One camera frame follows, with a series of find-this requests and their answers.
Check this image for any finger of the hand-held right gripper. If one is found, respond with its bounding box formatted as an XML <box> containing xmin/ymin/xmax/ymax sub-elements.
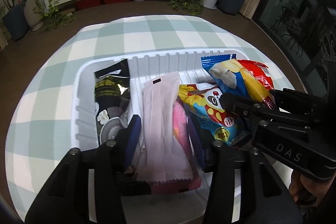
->
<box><xmin>270</xmin><ymin>88</ymin><xmax>329</xmax><ymax>117</ymax></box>
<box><xmin>219</xmin><ymin>92</ymin><xmax>311</xmax><ymax>133</ymax></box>

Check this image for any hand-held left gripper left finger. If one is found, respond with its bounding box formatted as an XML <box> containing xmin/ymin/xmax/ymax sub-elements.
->
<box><xmin>25</xmin><ymin>114</ymin><xmax>143</xmax><ymax>224</ymax></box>

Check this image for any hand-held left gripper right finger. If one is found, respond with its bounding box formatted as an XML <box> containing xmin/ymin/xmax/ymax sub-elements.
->
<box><xmin>186</xmin><ymin>118</ymin><xmax>303</xmax><ymax>224</ymax></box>

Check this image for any bright pink snack packet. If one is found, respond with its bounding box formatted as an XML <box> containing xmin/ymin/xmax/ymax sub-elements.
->
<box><xmin>152</xmin><ymin>101</ymin><xmax>202</xmax><ymax>194</ymax></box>

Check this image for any panda print snack packet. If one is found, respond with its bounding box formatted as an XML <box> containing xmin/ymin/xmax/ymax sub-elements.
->
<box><xmin>178</xmin><ymin>84</ymin><xmax>252</xmax><ymax>147</ymax></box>

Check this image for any pale pink long packet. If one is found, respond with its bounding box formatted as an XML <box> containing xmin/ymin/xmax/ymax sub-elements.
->
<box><xmin>136</xmin><ymin>72</ymin><xmax>196</xmax><ymax>182</ymax></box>

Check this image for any red crinkled snack packet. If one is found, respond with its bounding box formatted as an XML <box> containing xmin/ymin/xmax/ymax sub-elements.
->
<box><xmin>238</xmin><ymin>60</ymin><xmax>276</xmax><ymax>90</ymax></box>

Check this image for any black snack packet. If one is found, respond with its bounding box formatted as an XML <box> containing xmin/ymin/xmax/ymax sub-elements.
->
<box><xmin>94</xmin><ymin>58</ymin><xmax>132</xmax><ymax>146</ymax></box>

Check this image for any white plastic tray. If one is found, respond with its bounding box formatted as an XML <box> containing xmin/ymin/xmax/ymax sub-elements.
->
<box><xmin>71</xmin><ymin>48</ymin><xmax>254</xmax><ymax>224</ymax></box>

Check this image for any person's right hand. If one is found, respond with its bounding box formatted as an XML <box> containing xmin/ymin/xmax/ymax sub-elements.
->
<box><xmin>289</xmin><ymin>170</ymin><xmax>325</xmax><ymax>204</ymax></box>

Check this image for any dark glass sliding door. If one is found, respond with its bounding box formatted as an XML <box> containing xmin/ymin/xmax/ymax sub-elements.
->
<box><xmin>252</xmin><ymin>0</ymin><xmax>336</xmax><ymax>98</ymax></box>

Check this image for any green white checked tablecloth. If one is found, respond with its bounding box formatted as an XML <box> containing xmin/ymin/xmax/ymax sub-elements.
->
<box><xmin>5</xmin><ymin>15</ymin><xmax>310</xmax><ymax>224</ymax></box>

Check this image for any small plant white ribbed pot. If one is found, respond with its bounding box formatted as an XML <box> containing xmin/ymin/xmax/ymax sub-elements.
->
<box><xmin>22</xmin><ymin>0</ymin><xmax>45</xmax><ymax>30</ymax></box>

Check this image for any tall tree in grey pot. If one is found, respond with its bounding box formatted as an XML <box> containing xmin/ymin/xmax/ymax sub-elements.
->
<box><xmin>0</xmin><ymin>0</ymin><xmax>29</xmax><ymax>41</ymax></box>

